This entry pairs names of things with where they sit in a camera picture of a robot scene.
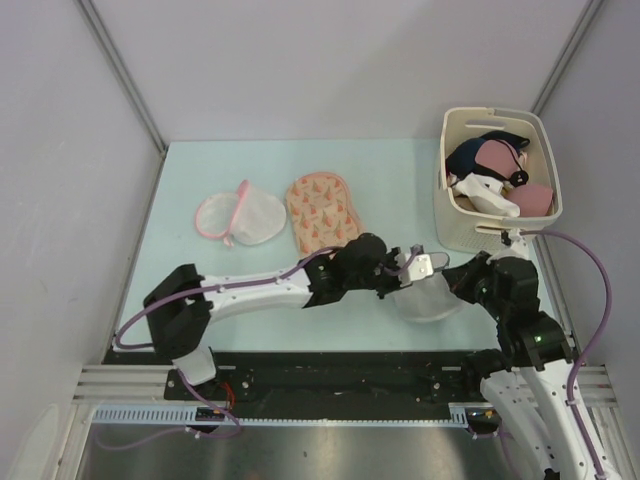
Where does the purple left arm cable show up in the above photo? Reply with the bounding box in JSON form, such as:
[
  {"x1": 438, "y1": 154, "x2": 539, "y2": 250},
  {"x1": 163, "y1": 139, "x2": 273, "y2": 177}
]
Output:
[{"x1": 92, "y1": 244, "x2": 424, "y2": 451}]

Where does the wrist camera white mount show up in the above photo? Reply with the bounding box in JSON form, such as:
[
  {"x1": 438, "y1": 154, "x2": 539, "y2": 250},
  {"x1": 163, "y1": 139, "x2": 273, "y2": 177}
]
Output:
[
  {"x1": 487, "y1": 228, "x2": 530, "y2": 264},
  {"x1": 395, "y1": 245, "x2": 435, "y2": 287}
]

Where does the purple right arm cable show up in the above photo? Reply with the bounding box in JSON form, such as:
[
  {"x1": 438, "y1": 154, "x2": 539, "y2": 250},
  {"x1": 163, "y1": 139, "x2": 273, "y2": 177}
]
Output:
[{"x1": 494, "y1": 230, "x2": 614, "y2": 480}]

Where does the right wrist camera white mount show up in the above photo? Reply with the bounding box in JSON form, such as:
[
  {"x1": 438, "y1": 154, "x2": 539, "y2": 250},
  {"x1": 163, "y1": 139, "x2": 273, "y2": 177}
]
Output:
[{"x1": 487, "y1": 228, "x2": 530, "y2": 264}]

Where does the white garment in basket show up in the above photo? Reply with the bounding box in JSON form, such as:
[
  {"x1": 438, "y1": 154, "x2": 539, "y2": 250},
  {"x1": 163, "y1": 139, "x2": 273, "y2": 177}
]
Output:
[{"x1": 448, "y1": 173, "x2": 521, "y2": 218}]

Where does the floral peach mesh laundry bag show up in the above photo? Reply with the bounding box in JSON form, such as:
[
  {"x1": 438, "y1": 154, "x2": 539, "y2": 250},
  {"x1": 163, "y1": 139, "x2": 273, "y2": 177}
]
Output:
[{"x1": 285, "y1": 172, "x2": 365, "y2": 258}]

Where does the pink bra with black straps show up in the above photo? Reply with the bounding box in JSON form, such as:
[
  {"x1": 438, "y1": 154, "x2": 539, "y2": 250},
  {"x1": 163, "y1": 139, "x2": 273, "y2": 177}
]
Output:
[{"x1": 472, "y1": 139, "x2": 553, "y2": 218}]

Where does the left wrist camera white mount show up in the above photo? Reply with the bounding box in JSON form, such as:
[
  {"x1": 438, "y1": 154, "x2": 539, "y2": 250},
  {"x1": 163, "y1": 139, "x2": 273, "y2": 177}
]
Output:
[{"x1": 395, "y1": 245, "x2": 435, "y2": 287}]

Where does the white mesh laundry bag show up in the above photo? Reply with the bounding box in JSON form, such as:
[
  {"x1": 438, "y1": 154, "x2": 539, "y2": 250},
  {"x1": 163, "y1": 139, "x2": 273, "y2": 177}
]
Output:
[{"x1": 391, "y1": 252, "x2": 464, "y2": 323}]

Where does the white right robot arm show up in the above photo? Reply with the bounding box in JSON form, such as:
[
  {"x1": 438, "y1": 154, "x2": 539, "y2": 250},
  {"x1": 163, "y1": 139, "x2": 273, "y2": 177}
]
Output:
[{"x1": 442, "y1": 252, "x2": 620, "y2": 479}]

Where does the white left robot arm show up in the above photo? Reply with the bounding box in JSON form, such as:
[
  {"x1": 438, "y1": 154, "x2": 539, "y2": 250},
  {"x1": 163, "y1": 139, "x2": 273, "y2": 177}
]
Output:
[{"x1": 142, "y1": 233, "x2": 424, "y2": 400}]

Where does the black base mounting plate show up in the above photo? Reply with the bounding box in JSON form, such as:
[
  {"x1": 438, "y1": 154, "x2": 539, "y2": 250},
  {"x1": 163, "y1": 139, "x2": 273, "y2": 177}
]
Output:
[{"x1": 102, "y1": 349, "x2": 521, "y2": 419}]

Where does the aluminium frame rail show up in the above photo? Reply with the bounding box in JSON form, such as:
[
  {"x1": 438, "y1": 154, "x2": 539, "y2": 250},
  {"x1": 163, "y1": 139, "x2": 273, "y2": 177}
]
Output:
[{"x1": 72, "y1": 364, "x2": 176, "y2": 406}]

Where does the pink round mesh laundry bag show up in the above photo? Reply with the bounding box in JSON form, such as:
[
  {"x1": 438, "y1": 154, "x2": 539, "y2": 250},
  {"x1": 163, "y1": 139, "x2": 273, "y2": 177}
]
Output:
[{"x1": 195, "y1": 180, "x2": 287, "y2": 247}]

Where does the navy blue bra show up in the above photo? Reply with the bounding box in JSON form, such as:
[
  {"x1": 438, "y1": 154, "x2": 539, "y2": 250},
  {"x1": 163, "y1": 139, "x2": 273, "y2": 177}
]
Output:
[{"x1": 445, "y1": 130, "x2": 530, "y2": 178}]

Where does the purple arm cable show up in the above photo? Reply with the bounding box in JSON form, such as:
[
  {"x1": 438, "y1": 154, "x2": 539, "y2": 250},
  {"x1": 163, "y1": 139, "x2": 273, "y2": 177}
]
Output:
[
  {"x1": 494, "y1": 230, "x2": 614, "y2": 480},
  {"x1": 92, "y1": 244, "x2": 424, "y2": 451}
]

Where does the cream perforated plastic basket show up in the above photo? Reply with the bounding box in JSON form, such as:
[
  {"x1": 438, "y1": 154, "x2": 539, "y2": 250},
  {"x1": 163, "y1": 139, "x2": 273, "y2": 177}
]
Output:
[{"x1": 434, "y1": 107, "x2": 563, "y2": 252}]

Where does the white slotted cable duct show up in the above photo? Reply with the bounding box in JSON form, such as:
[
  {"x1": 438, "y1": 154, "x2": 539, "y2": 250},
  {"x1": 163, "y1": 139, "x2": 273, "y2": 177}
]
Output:
[{"x1": 93, "y1": 403, "x2": 498, "y2": 428}]

